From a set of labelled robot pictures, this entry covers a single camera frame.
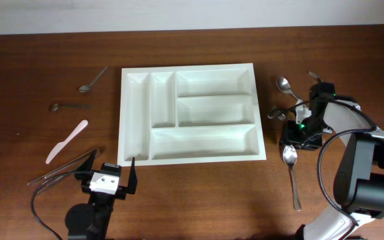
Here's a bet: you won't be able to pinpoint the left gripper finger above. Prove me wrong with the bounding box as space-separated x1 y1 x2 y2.
75 149 97 180
127 157 137 195

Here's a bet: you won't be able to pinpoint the steel tablespoon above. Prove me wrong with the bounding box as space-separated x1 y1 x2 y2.
281 145 302 211
276 76 302 101

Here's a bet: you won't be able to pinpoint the steel fork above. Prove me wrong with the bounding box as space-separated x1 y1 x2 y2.
309 71 323 83
267 106 287 121

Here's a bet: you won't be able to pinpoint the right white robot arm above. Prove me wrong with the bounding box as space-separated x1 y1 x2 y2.
272 81 384 239

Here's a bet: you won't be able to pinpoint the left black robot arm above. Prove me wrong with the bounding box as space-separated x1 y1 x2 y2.
65 149 137 239

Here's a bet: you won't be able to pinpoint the long steel tongs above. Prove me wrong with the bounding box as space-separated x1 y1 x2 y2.
27 148 102 186

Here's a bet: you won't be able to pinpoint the small dark teaspoon lower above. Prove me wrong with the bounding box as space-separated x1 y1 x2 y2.
50 103 91 112

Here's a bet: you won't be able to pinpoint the small steel teaspoon upper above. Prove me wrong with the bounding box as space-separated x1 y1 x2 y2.
79 66 108 93

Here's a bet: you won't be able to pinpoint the white plastic cutlery tray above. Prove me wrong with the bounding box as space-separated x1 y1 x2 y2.
117 63 266 167

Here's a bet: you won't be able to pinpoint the left black camera cable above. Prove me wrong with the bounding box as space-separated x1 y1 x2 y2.
29 170 91 240

